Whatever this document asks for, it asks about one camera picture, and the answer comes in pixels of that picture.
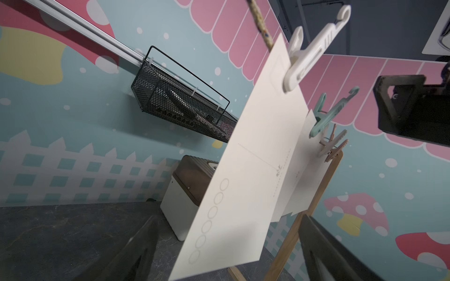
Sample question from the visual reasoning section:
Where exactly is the twine string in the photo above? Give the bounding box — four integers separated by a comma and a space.
245, 0, 275, 52

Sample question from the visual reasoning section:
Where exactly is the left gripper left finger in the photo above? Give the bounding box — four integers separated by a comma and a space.
74, 216, 158, 281

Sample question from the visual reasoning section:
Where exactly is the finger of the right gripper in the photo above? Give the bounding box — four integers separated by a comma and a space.
373, 75, 450, 147

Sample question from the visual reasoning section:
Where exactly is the brown lid storage box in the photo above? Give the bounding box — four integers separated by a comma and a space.
161, 155, 219, 241

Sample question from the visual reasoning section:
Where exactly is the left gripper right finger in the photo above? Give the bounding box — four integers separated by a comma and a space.
298, 215, 382, 281

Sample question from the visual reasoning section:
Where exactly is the black mesh wall basket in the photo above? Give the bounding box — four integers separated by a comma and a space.
131, 45, 239, 143

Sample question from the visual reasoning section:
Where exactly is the wooden drying rack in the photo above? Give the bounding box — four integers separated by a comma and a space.
226, 149, 345, 281

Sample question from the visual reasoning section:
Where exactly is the white clothespin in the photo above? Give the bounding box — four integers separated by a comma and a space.
283, 5, 352, 92
318, 124, 348, 157

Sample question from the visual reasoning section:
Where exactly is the pink clothespin right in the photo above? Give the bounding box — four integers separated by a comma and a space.
325, 139, 349, 163

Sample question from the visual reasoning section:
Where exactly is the green clothespin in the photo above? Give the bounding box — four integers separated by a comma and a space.
309, 86, 360, 138

